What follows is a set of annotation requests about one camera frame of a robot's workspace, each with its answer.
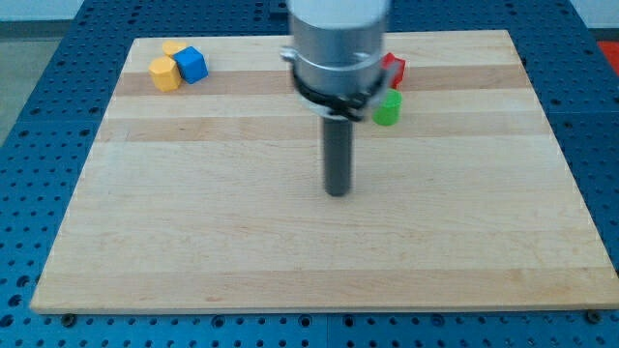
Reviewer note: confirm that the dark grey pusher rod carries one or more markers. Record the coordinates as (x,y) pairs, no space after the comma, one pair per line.
(337,137)

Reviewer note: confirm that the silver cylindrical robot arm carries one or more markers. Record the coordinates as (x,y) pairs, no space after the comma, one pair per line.
(336,55)

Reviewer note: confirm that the green star block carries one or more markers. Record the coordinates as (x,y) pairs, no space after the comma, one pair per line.
(387,114)

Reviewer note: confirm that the red star block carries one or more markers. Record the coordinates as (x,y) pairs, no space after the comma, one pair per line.
(395,66)

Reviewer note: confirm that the yellow hexagon block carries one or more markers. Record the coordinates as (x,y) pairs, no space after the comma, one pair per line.
(165,74)

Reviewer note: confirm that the blue cube block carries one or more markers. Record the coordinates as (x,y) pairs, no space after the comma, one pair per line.
(191,64)

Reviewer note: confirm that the wooden board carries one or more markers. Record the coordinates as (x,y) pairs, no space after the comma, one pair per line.
(209,199)

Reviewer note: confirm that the yellow round block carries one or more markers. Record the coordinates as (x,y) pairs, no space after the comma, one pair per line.
(169,48)

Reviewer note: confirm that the blue perforated table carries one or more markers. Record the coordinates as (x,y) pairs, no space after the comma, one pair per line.
(46,148)

